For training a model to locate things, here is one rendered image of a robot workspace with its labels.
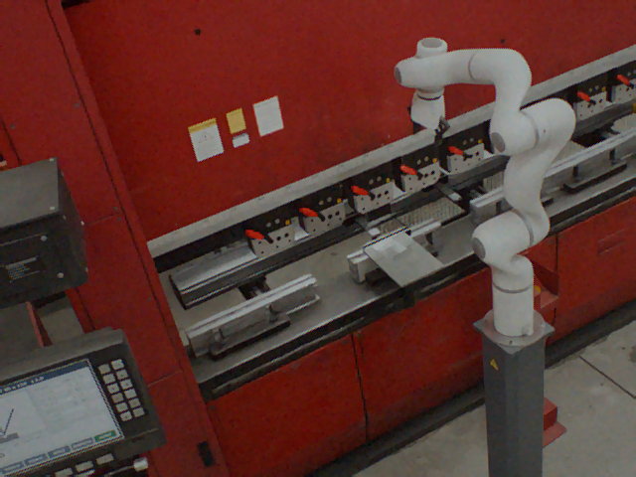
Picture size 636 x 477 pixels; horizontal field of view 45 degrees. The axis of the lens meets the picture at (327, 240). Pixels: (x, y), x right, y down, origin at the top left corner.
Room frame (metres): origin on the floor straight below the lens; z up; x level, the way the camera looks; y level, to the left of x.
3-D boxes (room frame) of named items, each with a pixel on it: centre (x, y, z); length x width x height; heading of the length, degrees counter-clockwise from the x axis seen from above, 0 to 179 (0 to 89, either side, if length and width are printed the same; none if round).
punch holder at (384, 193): (2.32, -0.18, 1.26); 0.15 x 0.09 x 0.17; 112
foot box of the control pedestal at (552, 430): (2.16, -0.71, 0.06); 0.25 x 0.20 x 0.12; 27
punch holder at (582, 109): (2.69, -1.11, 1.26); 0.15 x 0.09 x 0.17; 112
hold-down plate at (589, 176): (2.65, -1.16, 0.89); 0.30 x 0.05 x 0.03; 112
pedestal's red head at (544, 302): (2.19, -0.70, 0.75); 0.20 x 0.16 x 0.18; 117
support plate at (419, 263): (2.19, -0.26, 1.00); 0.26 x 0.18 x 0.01; 22
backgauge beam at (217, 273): (2.76, -0.46, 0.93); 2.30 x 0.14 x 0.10; 112
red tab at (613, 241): (2.56, -1.21, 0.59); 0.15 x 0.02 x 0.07; 112
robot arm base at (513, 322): (1.74, -0.52, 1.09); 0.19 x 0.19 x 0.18
